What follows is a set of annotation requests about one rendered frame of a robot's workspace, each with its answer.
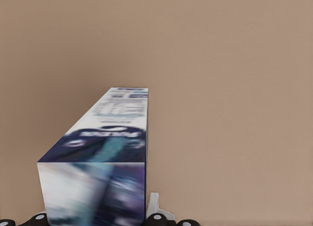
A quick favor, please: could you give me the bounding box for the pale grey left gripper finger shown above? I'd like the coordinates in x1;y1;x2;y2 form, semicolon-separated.
146;192;175;222

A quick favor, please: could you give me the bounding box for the blue and white printed box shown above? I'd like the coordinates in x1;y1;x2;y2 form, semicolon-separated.
36;87;149;226

